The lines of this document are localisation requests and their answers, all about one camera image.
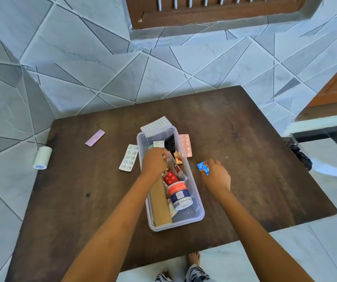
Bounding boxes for person's right hand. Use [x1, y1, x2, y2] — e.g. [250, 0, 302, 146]
[200, 159, 232, 197]

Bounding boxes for person's left hand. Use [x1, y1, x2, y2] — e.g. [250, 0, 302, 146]
[141, 147, 172, 181]

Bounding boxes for red blister pack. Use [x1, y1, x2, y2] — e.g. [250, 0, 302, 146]
[163, 170, 180, 186]

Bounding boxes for blue blister pack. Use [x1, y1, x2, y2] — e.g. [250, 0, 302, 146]
[196, 161, 211, 176]

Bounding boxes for black blister pack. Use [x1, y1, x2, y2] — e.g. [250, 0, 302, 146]
[164, 135, 177, 157]

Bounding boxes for narrow silver blister pack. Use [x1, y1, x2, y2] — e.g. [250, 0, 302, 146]
[119, 144, 139, 173]

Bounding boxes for pink blister pack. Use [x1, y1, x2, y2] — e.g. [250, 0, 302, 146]
[179, 134, 193, 158]

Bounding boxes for white many-pill blister pack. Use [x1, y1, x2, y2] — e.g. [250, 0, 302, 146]
[140, 116, 173, 138]

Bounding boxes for white jar red blue label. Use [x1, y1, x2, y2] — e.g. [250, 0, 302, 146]
[167, 181, 193, 211]

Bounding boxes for clear plastic storage box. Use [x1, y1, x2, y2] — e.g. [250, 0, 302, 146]
[136, 126, 205, 232]

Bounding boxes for tan bandage roll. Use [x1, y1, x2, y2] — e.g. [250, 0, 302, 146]
[148, 176, 173, 228]

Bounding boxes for white red-printed paper sachet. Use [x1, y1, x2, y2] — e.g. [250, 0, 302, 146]
[167, 198, 178, 218]

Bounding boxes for lilac strip sachet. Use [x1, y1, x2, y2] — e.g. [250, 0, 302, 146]
[84, 129, 106, 148]

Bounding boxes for white tape roll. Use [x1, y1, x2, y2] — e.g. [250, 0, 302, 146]
[33, 146, 53, 170]

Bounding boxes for person's left forearm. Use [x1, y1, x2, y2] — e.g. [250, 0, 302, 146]
[61, 173, 163, 282]

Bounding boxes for person's right forearm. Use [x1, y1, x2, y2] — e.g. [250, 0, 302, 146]
[215, 189, 316, 282]

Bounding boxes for person's right foot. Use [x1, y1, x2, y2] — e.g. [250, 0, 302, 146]
[188, 251, 201, 268]

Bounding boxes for dark brown wooden table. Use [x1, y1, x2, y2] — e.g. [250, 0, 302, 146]
[5, 85, 337, 282]

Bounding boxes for black trash bag bin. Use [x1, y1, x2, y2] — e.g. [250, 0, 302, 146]
[283, 136, 313, 172]

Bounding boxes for black white patterned trousers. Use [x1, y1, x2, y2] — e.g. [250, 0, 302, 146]
[155, 264, 216, 282]

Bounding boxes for brown wooden louvred window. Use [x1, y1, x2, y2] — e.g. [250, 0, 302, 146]
[124, 0, 307, 30]

